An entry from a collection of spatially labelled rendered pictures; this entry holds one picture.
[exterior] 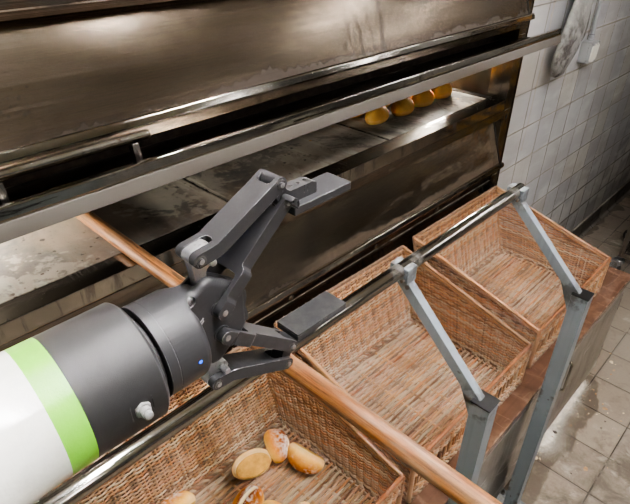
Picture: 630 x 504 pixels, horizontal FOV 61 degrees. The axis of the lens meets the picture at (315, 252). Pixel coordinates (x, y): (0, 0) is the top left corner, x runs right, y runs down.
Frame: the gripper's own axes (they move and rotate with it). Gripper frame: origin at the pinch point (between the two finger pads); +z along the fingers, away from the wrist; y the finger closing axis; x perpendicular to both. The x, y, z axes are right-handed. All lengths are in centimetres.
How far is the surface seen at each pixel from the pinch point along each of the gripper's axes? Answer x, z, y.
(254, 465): -37, 15, 85
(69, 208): -40.5, -9.1, 7.3
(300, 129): -40, 35, 7
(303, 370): -10.0, 5.9, 27.7
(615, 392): 10, 174, 148
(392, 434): 5.7, 6.0, 27.8
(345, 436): -22, 31, 76
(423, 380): -26, 70, 89
